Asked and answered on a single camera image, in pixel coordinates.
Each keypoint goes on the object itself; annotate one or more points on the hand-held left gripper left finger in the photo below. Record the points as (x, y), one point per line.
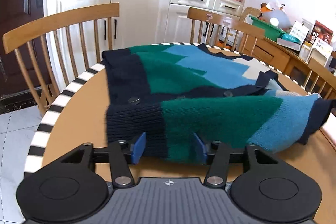
(139, 146)

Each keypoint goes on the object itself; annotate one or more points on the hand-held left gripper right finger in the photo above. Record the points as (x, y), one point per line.
(199, 148)

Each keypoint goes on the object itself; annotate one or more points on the colour-block knit sweater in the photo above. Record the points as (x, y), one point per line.
(210, 119)

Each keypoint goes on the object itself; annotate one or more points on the wooden sideboard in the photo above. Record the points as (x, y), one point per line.
(273, 56)

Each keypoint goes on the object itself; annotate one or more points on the wooden spindle chair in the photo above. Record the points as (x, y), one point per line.
(60, 20)
(319, 66)
(225, 22)

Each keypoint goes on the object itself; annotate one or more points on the grey flat box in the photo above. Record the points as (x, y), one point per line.
(288, 46)

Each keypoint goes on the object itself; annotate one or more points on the green plastic basket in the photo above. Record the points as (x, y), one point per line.
(265, 27)

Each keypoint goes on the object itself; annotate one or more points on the white jar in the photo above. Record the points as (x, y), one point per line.
(305, 52)

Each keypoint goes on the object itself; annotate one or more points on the white cabinet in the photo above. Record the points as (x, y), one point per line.
(141, 3)

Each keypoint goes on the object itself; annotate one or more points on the teal packet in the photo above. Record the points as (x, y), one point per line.
(291, 38)

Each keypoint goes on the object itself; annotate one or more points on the white desk calendar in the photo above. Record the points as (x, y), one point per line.
(299, 31)

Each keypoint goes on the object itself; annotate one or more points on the white yellow box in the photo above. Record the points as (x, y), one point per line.
(321, 52)

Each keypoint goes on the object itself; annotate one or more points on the orange white plush toy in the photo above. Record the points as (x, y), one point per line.
(273, 6)

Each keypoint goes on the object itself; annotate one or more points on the dark red printed box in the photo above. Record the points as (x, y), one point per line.
(320, 32)

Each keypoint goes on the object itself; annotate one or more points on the dark wooden door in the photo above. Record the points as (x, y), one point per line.
(15, 16)

